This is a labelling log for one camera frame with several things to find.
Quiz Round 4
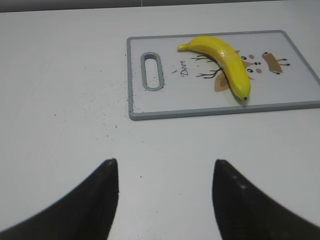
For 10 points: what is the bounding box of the white grey-rimmed cutting board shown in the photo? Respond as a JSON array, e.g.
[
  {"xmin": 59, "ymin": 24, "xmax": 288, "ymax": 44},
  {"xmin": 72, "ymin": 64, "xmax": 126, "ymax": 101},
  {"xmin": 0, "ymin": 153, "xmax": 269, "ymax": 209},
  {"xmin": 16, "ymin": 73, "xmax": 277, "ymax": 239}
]
[{"xmin": 126, "ymin": 30, "xmax": 320, "ymax": 121}]

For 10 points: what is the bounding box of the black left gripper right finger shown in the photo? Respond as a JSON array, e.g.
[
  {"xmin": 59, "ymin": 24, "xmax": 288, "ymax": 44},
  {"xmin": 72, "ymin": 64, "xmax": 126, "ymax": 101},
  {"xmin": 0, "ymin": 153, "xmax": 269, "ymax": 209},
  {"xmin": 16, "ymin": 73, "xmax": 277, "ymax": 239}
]
[{"xmin": 212, "ymin": 159, "xmax": 320, "ymax": 240}]

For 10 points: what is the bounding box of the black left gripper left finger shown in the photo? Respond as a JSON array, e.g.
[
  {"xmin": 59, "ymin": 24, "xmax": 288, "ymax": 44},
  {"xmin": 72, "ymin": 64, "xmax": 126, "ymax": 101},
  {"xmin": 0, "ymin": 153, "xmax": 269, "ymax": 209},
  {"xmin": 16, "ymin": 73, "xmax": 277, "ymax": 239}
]
[{"xmin": 0, "ymin": 158, "xmax": 119, "ymax": 240}]

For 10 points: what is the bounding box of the yellow plastic banana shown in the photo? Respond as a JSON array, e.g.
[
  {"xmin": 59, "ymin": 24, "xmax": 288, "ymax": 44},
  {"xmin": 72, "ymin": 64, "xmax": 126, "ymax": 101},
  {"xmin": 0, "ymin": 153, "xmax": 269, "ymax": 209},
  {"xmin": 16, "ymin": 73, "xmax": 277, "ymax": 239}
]
[{"xmin": 177, "ymin": 35, "xmax": 251, "ymax": 101}]

